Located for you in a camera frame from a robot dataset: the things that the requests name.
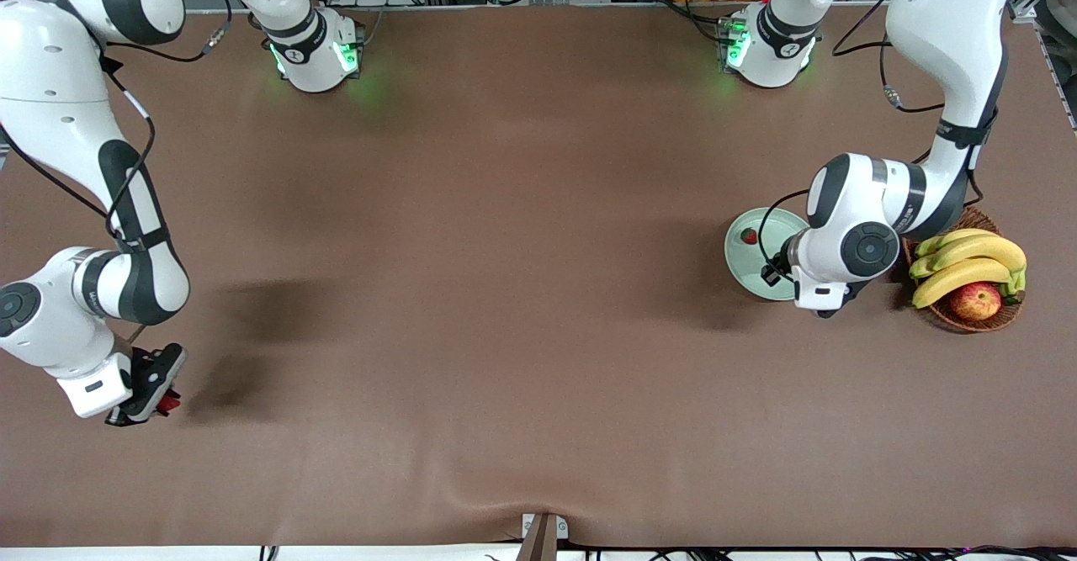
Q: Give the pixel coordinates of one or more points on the red strawberry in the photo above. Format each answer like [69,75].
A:
[168,403]
[749,235]

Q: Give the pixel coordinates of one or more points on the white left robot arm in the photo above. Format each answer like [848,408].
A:
[951,23]

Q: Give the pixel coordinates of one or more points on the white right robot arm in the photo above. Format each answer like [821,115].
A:
[50,82]

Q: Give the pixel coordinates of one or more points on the pale green round plate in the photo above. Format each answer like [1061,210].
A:
[745,271]

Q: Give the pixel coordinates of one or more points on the brown wicker basket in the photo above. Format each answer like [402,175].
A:
[955,319]

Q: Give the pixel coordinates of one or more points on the short greenish yellow banana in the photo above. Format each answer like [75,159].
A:
[959,237]

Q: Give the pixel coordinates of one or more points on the red yellow apple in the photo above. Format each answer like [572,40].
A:
[974,300]

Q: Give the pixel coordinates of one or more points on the brown table cover mat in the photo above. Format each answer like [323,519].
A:
[538,376]

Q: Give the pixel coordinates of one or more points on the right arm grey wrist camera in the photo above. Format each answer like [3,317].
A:
[156,376]

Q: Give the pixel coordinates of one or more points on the aluminium frame rail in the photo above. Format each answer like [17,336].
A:
[1028,7]

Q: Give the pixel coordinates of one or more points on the metal clamp bracket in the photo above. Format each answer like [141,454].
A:
[543,536]

